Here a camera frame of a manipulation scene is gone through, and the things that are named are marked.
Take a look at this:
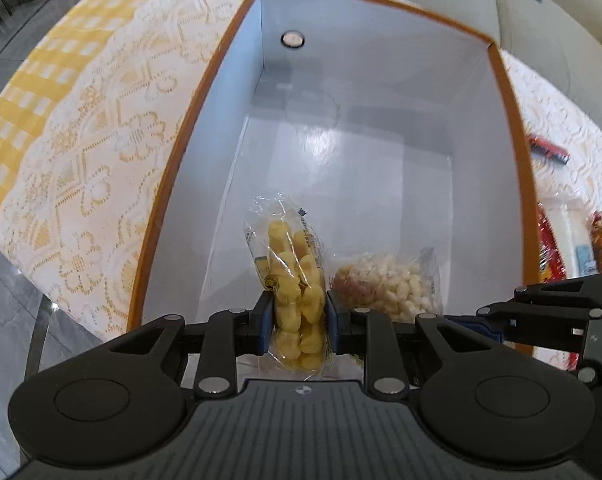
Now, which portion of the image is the orange-rimmed white box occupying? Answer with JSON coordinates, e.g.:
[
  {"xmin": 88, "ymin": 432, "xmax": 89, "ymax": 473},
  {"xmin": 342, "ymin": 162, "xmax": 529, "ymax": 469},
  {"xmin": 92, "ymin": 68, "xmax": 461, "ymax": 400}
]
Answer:
[{"xmin": 127, "ymin": 0, "xmax": 538, "ymax": 358}]

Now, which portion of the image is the white lace tablecloth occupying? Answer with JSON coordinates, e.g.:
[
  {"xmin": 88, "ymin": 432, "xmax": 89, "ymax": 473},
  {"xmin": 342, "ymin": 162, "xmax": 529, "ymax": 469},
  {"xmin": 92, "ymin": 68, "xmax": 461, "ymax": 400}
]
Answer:
[{"xmin": 0, "ymin": 0, "xmax": 602, "ymax": 372}]

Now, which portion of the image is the yellow corn puff packet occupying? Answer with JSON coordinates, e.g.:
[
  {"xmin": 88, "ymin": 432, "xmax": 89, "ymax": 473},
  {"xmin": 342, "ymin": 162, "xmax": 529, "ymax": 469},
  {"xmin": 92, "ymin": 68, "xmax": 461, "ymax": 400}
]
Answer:
[{"xmin": 243, "ymin": 192, "xmax": 329, "ymax": 376}]

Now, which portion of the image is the grey sofa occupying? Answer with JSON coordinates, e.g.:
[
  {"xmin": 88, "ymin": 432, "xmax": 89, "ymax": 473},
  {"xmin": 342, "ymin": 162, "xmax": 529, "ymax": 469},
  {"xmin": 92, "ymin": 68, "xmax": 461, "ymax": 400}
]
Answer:
[{"xmin": 96, "ymin": 0, "xmax": 602, "ymax": 86}]

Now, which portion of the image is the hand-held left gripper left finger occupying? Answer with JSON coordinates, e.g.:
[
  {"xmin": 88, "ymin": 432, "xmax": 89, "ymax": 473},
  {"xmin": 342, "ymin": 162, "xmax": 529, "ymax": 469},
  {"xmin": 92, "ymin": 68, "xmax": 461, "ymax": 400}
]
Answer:
[{"xmin": 106, "ymin": 292, "xmax": 275, "ymax": 402}]

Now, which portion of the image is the glass table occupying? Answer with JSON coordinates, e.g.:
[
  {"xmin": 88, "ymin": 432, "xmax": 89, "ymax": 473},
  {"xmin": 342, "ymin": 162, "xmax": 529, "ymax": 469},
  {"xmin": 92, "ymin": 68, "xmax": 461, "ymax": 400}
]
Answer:
[{"xmin": 28, "ymin": 292, "xmax": 132, "ymax": 391}]

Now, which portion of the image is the yellow checked tablecloth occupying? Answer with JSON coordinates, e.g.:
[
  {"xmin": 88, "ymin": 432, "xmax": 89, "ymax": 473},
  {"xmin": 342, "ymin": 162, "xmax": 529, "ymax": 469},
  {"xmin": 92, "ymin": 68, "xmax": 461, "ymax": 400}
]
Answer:
[{"xmin": 0, "ymin": 0, "xmax": 192, "ymax": 241}]

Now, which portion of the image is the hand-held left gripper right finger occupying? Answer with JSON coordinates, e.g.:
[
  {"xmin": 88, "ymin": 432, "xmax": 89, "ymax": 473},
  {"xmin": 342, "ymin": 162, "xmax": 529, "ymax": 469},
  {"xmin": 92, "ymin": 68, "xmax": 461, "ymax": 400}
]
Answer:
[{"xmin": 327, "ymin": 292, "xmax": 502, "ymax": 402}]

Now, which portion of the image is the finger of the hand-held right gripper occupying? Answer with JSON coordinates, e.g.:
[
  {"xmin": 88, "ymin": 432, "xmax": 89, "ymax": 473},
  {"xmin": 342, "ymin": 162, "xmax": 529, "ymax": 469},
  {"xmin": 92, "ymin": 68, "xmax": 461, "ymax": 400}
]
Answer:
[
  {"xmin": 513, "ymin": 270, "xmax": 602, "ymax": 308},
  {"xmin": 451, "ymin": 304, "xmax": 602, "ymax": 386}
]

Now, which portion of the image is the white popcorn packet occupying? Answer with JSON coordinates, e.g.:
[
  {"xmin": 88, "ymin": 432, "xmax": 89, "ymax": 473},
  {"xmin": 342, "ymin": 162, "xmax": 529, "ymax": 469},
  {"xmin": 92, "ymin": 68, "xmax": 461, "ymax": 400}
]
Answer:
[{"xmin": 328, "ymin": 247, "xmax": 444, "ymax": 324}]

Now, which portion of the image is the red snack packet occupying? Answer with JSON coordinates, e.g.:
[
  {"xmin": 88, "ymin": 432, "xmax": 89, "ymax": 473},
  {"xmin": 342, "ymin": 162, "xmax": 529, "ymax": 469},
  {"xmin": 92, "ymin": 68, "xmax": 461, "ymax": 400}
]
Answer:
[{"xmin": 535, "ymin": 202, "xmax": 568, "ymax": 282}]

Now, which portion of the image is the red sausage stick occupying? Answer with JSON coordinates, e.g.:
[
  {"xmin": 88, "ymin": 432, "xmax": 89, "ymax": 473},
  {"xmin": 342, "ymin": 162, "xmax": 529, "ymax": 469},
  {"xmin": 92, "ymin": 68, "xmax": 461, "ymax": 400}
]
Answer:
[{"xmin": 526, "ymin": 134, "xmax": 570, "ymax": 164}]

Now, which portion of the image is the white snack packet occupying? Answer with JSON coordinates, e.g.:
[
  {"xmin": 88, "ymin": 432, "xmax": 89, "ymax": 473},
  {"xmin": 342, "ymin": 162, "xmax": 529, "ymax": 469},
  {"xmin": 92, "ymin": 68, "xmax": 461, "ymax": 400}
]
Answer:
[{"xmin": 551, "ymin": 204, "xmax": 598, "ymax": 278}]

